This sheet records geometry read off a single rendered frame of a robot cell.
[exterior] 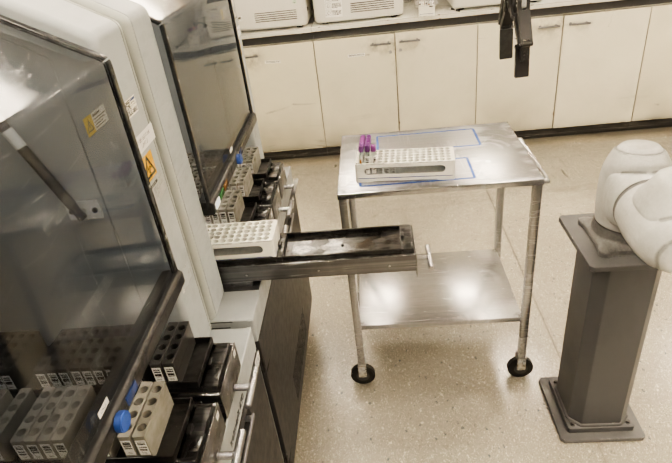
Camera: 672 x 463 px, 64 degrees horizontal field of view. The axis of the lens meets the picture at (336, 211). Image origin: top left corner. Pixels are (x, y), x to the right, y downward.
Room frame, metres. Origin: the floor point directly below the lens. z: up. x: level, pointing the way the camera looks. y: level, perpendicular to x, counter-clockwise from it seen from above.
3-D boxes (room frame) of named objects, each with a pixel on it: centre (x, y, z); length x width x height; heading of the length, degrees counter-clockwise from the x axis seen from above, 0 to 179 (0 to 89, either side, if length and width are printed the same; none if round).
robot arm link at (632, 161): (1.16, -0.76, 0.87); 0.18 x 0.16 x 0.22; 170
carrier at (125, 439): (0.62, 0.37, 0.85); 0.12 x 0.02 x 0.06; 174
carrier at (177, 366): (0.77, 0.33, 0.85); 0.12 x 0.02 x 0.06; 175
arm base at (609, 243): (1.19, -0.77, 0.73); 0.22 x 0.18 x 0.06; 174
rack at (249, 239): (1.18, 0.31, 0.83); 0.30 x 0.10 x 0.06; 84
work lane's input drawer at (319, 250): (1.16, 0.13, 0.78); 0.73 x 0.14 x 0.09; 84
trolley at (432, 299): (1.58, -0.33, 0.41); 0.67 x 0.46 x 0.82; 84
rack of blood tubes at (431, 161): (1.47, -0.23, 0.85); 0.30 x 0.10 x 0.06; 79
